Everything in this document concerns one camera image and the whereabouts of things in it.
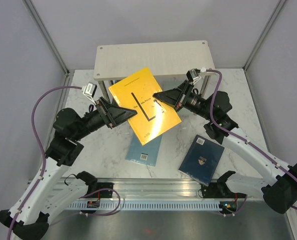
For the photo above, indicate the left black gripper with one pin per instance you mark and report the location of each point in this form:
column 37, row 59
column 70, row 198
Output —
column 115, row 115

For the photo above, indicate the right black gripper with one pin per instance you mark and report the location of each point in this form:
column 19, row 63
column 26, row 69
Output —
column 175, row 98

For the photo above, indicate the yellow file folder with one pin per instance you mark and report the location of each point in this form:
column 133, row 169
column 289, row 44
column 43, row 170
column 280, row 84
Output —
column 153, row 117

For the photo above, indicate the light blue barcode book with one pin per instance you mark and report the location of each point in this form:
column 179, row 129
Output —
column 144, row 154

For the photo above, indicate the navy blue crest book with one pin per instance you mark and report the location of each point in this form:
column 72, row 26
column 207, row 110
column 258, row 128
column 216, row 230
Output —
column 201, row 160

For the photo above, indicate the grey Great Gatsby book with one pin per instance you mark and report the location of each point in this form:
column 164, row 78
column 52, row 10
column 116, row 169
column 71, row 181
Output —
column 168, row 85

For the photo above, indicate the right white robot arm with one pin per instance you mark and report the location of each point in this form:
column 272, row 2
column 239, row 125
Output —
column 277, row 185

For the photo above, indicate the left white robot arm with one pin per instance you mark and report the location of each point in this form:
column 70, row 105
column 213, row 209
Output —
column 32, row 215

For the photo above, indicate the white two-tier wooden shelf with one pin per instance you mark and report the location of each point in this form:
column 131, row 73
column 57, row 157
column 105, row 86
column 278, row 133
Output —
column 164, row 59

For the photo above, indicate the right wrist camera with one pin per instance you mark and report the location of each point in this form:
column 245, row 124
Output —
column 194, row 75

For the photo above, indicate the white slotted cable duct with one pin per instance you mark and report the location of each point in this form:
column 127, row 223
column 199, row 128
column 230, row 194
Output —
column 140, row 205

